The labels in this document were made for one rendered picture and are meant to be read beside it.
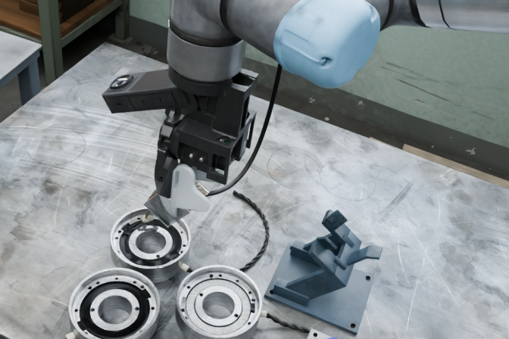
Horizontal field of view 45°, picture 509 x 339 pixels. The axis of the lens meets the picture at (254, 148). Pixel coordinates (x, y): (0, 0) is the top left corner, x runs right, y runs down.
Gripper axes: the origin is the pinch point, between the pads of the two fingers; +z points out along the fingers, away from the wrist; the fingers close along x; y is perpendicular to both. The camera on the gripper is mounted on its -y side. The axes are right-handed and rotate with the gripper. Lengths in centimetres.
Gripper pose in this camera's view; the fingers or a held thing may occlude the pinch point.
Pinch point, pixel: (176, 197)
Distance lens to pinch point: 74.8
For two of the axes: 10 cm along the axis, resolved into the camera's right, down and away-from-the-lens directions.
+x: 3.7, -5.7, 7.3
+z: -1.3, 7.5, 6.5
